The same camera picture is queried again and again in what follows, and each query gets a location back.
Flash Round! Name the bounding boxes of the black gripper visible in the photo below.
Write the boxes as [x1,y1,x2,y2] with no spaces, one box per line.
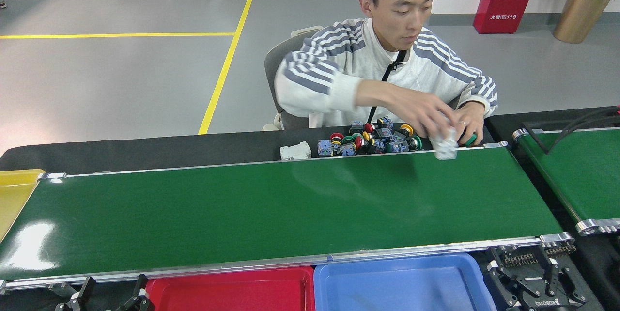
[486,259,588,311]

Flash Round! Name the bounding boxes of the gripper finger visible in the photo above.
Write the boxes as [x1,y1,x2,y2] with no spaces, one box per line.
[54,277,96,311]
[115,275,155,311]

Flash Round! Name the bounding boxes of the white circuit breaker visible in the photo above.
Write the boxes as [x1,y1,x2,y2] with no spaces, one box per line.
[279,141,312,161]
[429,126,459,161]

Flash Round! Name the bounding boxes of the red plastic tray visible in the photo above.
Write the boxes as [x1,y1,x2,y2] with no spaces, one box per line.
[145,266,315,311]

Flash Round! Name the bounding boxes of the yellow plastic tray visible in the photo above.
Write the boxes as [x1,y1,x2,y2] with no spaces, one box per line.
[0,169,45,244]

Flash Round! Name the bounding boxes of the green conveyor belt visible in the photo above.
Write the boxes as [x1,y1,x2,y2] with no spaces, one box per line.
[512,127,620,236]
[0,141,577,296]

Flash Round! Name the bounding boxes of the blue plastic tray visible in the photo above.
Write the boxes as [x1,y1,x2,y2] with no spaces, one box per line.
[314,253,497,311]

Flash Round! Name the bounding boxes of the person's left hand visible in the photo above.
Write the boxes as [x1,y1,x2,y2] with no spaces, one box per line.
[453,103,486,146]

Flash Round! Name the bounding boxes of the person's right hand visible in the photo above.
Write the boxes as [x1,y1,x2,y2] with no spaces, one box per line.
[398,92,458,138]

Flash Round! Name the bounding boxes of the gold plant pot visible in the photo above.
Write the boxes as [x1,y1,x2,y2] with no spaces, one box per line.
[553,0,613,44]

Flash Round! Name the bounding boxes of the person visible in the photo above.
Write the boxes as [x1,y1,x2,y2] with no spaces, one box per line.
[274,0,498,147]

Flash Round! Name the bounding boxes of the grey office chair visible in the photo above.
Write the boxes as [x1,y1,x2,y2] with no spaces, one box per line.
[263,25,324,132]

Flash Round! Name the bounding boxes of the conveyor drive chain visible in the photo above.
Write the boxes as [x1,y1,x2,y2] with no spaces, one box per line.
[499,242,577,268]

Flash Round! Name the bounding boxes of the black hose bundle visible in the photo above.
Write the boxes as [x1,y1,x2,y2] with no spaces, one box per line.
[547,106,620,154]

